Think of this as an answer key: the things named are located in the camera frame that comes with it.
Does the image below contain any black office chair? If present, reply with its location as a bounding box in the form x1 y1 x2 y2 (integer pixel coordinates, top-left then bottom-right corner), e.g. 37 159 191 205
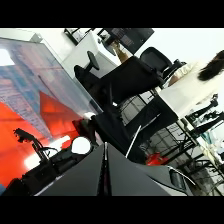
73 50 105 90
139 46 186 81

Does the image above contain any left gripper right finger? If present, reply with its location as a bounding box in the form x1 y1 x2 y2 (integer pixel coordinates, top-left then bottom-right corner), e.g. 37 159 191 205
106 142 172 197

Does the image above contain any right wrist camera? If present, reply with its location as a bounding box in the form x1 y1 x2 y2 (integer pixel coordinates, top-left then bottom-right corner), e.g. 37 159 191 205
13 127 58 164

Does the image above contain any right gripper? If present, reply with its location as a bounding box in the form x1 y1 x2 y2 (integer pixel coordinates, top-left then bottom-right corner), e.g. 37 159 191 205
1 159 60 197

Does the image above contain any person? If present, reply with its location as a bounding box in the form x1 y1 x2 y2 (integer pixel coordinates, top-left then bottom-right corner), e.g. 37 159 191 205
158 49 224 119

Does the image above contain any black monitor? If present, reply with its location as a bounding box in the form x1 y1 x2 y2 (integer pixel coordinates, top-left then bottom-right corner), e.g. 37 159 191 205
105 28 156 55

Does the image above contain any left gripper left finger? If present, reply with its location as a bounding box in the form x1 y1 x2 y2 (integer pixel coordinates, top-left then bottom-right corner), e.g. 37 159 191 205
39 142 107 197

